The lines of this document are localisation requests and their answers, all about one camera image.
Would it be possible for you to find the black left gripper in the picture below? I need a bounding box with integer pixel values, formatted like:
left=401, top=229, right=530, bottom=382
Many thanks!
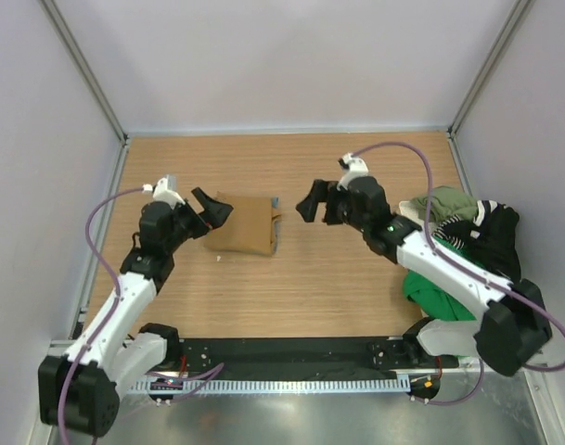
left=163, top=188, right=231, bottom=254

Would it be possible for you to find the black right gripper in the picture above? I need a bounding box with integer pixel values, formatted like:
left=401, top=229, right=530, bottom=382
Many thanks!
left=297, top=179, right=369, bottom=233

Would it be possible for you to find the blue tank top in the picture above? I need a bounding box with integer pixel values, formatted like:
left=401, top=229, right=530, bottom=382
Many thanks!
left=270, top=197, right=281, bottom=255

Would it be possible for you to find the tan garment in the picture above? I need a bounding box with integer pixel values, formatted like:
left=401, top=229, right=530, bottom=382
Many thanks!
left=204, top=192, right=272, bottom=256

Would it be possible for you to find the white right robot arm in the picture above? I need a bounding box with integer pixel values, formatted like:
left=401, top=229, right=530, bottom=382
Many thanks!
left=296, top=176, right=552, bottom=376

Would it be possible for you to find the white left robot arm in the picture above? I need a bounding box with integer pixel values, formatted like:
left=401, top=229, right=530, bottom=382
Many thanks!
left=37, top=184, right=234, bottom=443

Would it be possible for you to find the white laundry tray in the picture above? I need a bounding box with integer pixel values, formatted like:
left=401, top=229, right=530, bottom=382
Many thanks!
left=397, top=200, right=427, bottom=225

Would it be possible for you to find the olive green garment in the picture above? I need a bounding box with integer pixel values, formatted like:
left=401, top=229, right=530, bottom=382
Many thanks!
left=410, top=185, right=478, bottom=223

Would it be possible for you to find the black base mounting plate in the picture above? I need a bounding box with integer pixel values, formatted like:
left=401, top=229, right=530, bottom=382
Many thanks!
left=181, top=337, right=459, bottom=382

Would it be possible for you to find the black garment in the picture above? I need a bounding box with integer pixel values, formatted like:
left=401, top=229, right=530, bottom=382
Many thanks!
left=433, top=200, right=521, bottom=283

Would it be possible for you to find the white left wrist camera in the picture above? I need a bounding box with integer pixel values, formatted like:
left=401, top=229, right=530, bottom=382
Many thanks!
left=142, top=174, right=186, bottom=209

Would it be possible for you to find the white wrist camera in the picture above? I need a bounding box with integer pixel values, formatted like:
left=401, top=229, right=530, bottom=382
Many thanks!
left=337, top=153, right=369, bottom=190
left=142, top=174, right=186, bottom=209

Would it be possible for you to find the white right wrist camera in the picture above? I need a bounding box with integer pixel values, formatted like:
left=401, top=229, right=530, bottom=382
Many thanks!
left=337, top=153, right=369, bottom=190

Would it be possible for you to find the left aluminium frame post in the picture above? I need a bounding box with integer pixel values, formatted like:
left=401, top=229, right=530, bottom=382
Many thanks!
left=38, top=0, right=128, bottom=145

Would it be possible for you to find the aluminium frame post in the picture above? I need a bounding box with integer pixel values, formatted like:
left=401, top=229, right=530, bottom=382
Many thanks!
left=447, top=0, right=534, bottom=139
left=38, top=0, right=128, bottom=145

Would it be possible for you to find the white slotted cable duct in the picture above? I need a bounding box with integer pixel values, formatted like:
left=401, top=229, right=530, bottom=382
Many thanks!
left=127, top=375, right=411, bottom=397

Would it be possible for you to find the right aluminium frame post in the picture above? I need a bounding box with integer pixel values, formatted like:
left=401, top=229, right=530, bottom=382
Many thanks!
left=447, top=0, right=534, bottom=139

